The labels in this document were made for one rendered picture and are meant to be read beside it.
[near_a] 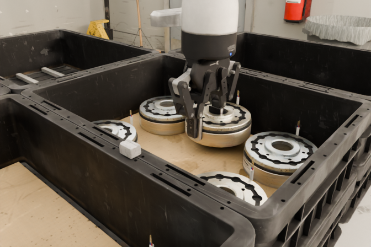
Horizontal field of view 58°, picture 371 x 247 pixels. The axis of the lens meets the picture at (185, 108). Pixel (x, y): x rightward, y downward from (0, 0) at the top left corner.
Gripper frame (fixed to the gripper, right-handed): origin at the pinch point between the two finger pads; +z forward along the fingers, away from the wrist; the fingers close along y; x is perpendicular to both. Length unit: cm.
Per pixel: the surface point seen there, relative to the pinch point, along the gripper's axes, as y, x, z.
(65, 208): -21.8, 3.4, 4.7
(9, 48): -5, 58, -2
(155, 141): -3.6, 7.5, 4.6
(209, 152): -0.2, -1.2, 4.5
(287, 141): 4.9, -11.0, 0.8
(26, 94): -18.6, 17.2, -5.3
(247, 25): 250, 151, 34
